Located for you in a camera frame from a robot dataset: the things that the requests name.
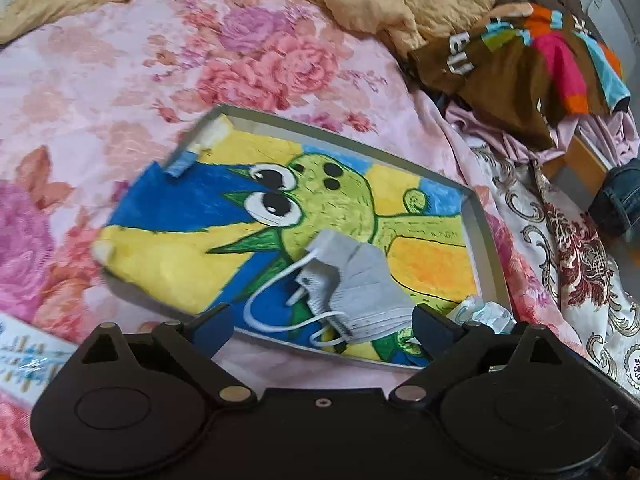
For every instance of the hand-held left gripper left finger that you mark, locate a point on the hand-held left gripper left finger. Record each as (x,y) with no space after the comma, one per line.
(216,327)

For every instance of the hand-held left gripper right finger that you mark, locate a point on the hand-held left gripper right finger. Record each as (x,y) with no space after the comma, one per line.
(425,332)

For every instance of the lilac cloth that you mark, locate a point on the lilac cloth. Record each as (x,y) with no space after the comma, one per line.
(605,132)

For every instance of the wooden bed frame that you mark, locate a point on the wooden bed frame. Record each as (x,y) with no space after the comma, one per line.
(582,157)

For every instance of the crumpled white blue cloth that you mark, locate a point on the crumpled white blue cloth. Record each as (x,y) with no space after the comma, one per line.
(477,312)

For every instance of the ornate white brown cloth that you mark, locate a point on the ornate white brown cloth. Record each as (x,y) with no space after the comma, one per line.
(575,250)

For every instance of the grey face mask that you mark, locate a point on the grey face mask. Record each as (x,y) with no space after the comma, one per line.
(360,290)

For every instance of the brown multicoloured garment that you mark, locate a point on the brown multicoloured garment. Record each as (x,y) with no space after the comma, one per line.
(500,80)

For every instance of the blue jeans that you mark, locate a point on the blue jeans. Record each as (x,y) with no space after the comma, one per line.
(620,195)

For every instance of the pink floral bed sheet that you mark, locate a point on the pink floral bed sheet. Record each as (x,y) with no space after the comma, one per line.
(125,85)

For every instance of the shallow grey box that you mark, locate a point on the shallow grey box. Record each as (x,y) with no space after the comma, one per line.
(487,250)

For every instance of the white blue tissue packet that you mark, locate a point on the white blue tissue packet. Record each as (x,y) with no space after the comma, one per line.
(30,355)

